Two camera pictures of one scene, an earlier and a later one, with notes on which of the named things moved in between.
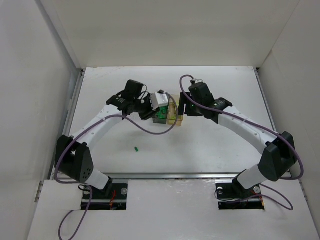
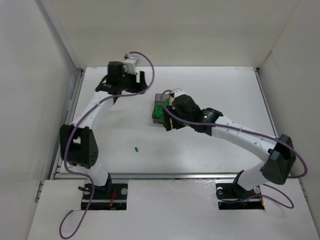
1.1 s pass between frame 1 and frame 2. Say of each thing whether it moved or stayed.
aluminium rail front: stayed
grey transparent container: stayed
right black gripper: moved
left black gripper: moved
